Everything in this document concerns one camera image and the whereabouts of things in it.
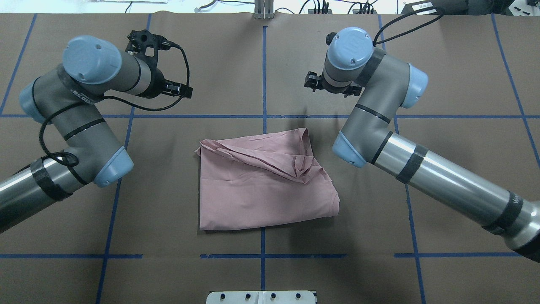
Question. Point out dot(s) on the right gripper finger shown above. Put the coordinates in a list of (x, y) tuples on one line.
[(314, 82)]

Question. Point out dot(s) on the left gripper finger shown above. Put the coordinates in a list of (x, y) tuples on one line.
[(179, 90)]

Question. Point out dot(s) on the pink Snoopy t-shirt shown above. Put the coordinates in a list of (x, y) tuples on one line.
[(261, 181)]

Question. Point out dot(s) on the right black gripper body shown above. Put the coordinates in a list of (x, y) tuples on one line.
[(312, 81)]

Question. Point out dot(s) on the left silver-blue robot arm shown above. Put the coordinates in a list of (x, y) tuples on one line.
[(79, 147)]

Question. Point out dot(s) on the white camera mast pedestal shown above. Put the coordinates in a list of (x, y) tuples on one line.
[(263, 297)]

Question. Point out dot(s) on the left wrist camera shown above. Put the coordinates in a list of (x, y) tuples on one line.
[(145, 46)]

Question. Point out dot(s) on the black device on desk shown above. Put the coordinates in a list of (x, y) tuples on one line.
[(434, 7)]

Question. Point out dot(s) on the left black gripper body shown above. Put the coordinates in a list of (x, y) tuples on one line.
[(157, 83)]

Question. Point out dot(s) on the aluminium frame post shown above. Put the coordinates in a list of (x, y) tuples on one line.
[(263, 9)]

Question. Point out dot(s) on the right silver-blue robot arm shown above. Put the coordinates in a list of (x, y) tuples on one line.
[(355, 66)]

